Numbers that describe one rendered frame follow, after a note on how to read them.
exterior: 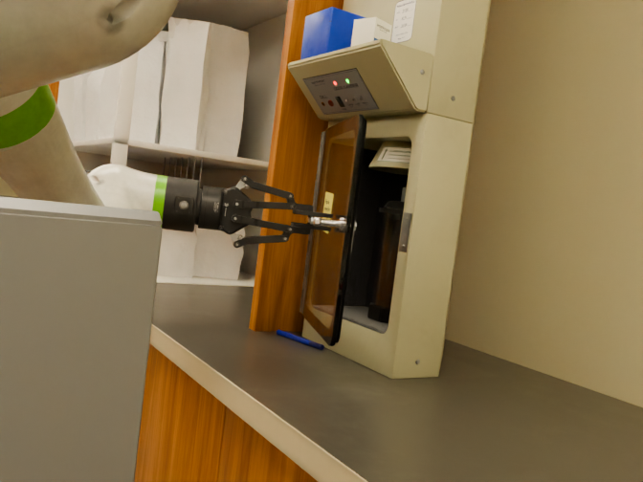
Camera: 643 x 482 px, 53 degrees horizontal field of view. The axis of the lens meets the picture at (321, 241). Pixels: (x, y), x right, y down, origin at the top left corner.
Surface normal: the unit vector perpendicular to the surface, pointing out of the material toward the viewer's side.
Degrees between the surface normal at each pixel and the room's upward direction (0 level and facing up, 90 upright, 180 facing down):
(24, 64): 147
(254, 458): 90
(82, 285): 90
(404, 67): 90
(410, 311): 90
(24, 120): 115
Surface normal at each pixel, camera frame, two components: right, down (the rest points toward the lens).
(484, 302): -0.84, -0.07
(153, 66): 0.39, -0.04
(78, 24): 0.38, 0.80
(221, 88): 0.61, 0.10
